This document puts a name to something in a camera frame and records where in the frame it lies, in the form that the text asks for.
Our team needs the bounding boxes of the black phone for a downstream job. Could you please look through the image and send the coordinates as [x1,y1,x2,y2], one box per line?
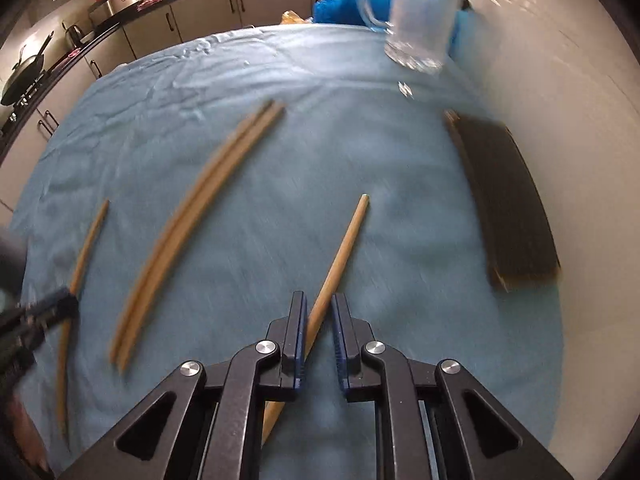
[444,109,562,293]

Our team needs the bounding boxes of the white lower kitchen cabinets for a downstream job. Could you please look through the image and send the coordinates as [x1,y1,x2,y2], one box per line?
[0,0,351,211]

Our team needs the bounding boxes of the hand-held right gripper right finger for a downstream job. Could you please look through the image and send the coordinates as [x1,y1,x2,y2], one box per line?
[331,292,575,480]

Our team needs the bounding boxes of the black wok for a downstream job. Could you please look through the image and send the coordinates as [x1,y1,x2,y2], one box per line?
[0,31,55,107]

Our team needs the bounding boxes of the gas stove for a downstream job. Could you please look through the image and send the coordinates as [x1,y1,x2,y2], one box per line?
[0,67,53,133]

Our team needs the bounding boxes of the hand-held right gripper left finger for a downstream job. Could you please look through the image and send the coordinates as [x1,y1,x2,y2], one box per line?
[57,290,309,480]

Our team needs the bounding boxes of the person's left hand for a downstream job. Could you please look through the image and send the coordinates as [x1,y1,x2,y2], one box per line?
[7,392,53,476]

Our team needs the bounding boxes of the black kitchen countertop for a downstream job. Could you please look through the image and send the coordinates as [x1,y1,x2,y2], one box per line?
[0,0,358,153]

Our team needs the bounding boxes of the blue towel cloth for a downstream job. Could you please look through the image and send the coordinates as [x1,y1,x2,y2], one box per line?
[10,24,566,480]

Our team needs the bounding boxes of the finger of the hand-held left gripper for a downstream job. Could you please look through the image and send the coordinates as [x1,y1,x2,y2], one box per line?
[21,287,80,321]
[14,319,52,354]

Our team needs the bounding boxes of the blue plastic bag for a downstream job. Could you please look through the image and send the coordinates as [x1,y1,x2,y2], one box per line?
[312,0,473,58]

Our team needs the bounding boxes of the clear glass mug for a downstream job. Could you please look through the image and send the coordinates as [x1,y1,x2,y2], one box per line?
[357,0,468,75]

